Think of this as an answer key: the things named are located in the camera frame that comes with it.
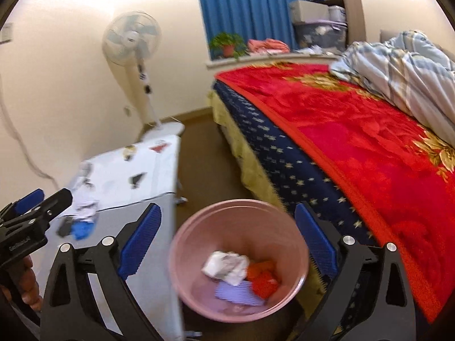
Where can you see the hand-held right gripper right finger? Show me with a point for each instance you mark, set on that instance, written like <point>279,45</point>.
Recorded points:
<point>316,241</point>

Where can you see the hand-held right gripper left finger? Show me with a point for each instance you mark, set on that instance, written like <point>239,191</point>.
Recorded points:
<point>140,241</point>

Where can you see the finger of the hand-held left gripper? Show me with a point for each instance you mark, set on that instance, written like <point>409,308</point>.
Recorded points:
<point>57,200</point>
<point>30,199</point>

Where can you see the blue scrap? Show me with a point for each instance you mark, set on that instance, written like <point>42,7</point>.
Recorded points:
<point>83,229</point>

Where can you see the pink plastic trash bin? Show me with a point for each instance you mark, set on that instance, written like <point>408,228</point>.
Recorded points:
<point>199,241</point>

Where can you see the orange plastic bag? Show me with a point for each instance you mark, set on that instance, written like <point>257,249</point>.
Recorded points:
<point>261,268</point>

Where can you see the red plastic bag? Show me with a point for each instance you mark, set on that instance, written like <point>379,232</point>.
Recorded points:
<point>265,287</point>

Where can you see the person's left hand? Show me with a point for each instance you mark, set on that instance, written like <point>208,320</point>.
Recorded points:
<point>31,287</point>

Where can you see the bed with starry cover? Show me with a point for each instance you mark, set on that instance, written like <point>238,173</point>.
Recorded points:
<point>295,174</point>

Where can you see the red floral blanket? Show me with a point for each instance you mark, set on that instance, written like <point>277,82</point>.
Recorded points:
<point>355,142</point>

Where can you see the white standing fan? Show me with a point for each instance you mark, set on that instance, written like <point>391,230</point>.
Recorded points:
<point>129,37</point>

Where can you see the blue striped duvet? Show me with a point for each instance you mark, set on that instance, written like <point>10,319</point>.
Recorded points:
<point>401,74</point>

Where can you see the white cloth on sill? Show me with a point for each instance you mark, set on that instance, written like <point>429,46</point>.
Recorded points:
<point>316,49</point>

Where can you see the white window sill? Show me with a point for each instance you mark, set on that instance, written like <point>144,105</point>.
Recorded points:
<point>248,60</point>

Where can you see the pink folded clothes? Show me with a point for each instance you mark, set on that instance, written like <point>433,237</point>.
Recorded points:
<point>268,45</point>

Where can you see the clear plastic storage box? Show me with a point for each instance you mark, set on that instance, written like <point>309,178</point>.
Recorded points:
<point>320,35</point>

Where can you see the potted green plant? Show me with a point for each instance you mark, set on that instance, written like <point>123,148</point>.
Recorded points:
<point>227,46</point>

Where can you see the white plastic container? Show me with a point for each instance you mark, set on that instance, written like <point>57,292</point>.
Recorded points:
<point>337,14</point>

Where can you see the blue curtain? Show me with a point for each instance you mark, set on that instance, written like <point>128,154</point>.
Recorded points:
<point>248,10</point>

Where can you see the beige bookshelf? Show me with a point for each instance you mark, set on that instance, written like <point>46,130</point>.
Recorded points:
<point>352,3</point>

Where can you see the small low wall socket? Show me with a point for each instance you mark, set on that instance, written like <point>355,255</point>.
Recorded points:
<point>127,110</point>

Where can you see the white wall socket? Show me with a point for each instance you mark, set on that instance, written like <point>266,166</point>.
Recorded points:
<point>6,32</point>

